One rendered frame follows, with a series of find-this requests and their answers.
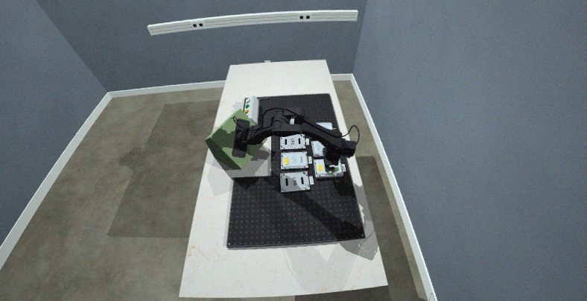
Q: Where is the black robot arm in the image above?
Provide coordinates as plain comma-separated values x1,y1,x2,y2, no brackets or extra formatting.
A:
232,107,356,162

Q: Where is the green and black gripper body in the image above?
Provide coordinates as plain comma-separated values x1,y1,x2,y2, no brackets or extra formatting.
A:
323,148,339,171

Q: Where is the white control panel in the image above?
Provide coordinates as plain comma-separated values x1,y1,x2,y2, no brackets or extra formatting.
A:
244,95,268,126

